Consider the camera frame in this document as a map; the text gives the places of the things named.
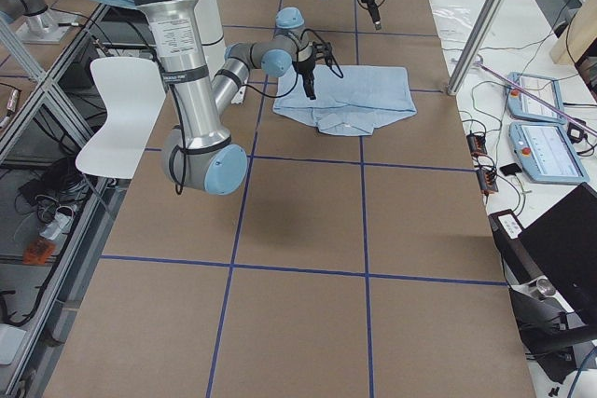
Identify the light blue striped shirt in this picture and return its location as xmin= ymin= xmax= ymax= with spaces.
xmin=272 ymin=64 xmax=417 ymax=136

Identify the second robot arm behind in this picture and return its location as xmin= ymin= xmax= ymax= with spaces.
xmin=1 ymin=0 xmax=78 ymax=44

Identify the clear plastic bag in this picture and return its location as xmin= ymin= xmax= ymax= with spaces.
xmin=432 ymin=6 xmax=473 ymax=42

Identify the reacher grabber stick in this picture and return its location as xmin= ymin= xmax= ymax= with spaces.
xmin=472 ymin=58 xmax=597 ymax=137

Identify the white chair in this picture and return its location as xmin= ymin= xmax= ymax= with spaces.
xmin=76 ymin=57 xmax=166 ymax=179

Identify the upper teach pendant tablet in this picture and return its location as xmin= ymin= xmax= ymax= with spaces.
xmin=506 ymin=72 xmax=565 ymax=124

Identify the teach pendant tablet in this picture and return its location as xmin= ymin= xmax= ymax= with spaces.
xmin=506 ymin=72 xmax=565 ymax=124
xmin=508 ymin=121 xmax=590 ymax=185

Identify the lower teach pendant tablet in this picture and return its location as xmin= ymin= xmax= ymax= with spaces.
xmin=508 ymin=121 xmax=590 ymax=185

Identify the black laptop computer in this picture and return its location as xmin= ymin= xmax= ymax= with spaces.
xmin=488 ymin=183 xmax=596 ymax=323

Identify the orange box on floor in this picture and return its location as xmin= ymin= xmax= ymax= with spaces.
xmin=22 ymin=238 xmax=56 ymax=266

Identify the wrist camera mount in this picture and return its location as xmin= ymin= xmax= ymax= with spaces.
xmin=312 ymin=42 xmax=334 ymax=67

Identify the aluminium frame post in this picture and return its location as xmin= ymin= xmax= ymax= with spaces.
xmin=446 ymin=0 xmax=505 ymax=96

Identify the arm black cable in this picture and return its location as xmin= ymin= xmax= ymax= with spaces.
xmin=167 ymin=28 xmax=346 ymax=197

